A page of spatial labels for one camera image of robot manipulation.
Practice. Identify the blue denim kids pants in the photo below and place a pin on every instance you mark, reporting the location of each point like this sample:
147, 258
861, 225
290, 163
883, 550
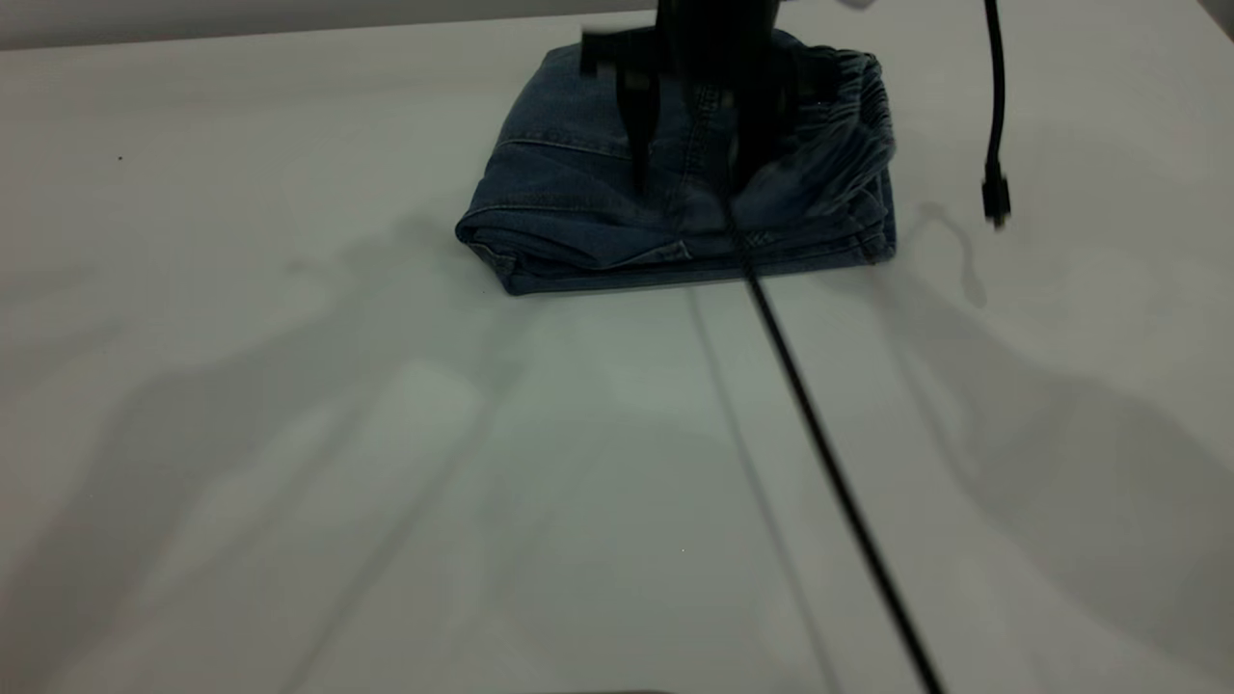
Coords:
578, 212

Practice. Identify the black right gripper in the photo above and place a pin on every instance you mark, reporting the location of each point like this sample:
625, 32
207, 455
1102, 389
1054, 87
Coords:
713, 39

